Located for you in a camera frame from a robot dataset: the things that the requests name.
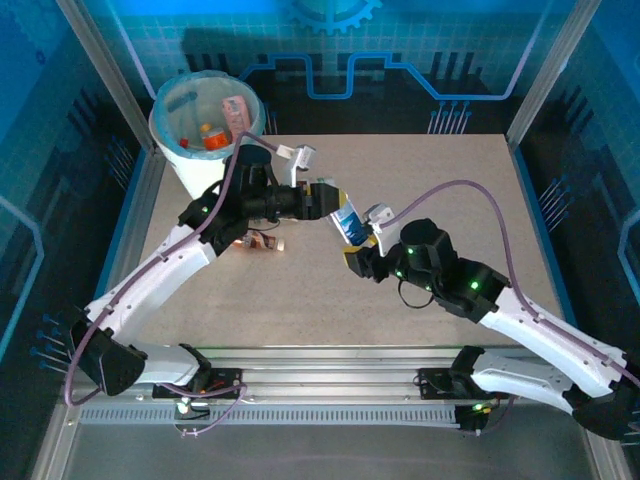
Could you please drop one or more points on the pink snack packet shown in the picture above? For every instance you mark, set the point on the pink snack packet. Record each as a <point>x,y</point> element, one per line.
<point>236,115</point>

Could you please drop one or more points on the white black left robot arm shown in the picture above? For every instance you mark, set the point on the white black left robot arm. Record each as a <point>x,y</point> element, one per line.
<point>150,280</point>

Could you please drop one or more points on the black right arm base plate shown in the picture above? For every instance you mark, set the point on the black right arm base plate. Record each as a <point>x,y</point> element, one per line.
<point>432,380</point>

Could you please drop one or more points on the blue plastic bin liner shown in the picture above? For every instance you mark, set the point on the blue plastic bin liner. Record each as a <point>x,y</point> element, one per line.
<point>195,105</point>

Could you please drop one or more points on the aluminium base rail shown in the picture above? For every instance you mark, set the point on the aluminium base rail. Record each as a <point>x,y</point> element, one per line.
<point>325,370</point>

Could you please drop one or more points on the brown label plastic bottle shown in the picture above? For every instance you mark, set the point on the brown label plastic bottle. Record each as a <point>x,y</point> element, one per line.
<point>262,242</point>

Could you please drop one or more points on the aluminium frame leg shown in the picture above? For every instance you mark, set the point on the aluminium frame leg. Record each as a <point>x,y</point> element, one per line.
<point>52,455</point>
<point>607,457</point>

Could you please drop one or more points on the white ribbed waste bin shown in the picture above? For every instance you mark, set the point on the white ribbed waste bin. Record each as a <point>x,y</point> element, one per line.
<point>175,162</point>

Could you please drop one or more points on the orange label plastic bottle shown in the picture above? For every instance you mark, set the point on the orange label plastic bottle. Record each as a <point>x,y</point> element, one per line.
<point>216,140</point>

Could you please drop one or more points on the blue label blue cap bottle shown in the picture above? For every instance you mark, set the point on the blue label blue cap bottle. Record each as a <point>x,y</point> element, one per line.
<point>350,222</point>

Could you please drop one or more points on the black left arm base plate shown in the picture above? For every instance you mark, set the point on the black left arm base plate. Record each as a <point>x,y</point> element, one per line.
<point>225,377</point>

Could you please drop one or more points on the aluminium table side rail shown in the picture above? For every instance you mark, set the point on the aluminium table side rail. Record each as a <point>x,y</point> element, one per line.
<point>131,200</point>

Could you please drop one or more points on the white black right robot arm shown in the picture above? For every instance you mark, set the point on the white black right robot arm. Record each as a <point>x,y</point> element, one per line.
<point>550,342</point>

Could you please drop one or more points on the aluminium frame post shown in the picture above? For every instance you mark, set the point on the aluminium frame post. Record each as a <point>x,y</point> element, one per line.
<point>547,70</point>
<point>107,75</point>

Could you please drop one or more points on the blue table edge strip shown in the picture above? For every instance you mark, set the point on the blue table edge strip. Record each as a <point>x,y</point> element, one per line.
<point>541,220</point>

